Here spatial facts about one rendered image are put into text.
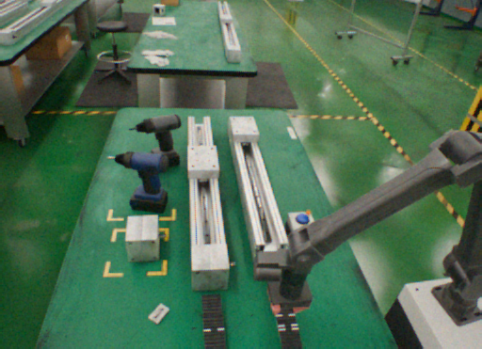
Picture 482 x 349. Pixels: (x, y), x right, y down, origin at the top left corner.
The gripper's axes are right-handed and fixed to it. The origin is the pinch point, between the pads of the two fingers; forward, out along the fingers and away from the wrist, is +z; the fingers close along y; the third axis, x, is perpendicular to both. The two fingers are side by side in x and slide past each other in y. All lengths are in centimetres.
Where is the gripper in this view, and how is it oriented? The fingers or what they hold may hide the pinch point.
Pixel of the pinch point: (284, 310)
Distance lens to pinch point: 99.3
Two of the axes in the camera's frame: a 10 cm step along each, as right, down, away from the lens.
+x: 1.4, 5.9, -8.0
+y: -9.9, 0.2, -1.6
